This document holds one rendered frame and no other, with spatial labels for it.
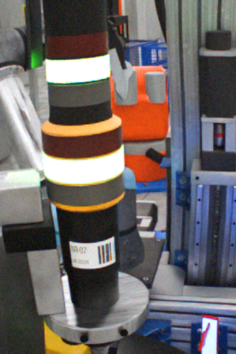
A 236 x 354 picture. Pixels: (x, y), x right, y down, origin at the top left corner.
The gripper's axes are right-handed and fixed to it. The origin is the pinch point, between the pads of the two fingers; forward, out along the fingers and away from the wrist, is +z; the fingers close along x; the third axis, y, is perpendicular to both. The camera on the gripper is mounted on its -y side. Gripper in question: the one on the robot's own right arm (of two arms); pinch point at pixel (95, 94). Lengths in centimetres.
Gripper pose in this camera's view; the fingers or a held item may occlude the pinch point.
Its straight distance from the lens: 83.5
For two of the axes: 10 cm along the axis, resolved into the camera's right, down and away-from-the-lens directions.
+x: -9.1, -1.0, 4.1
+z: 0.5, 9.4, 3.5
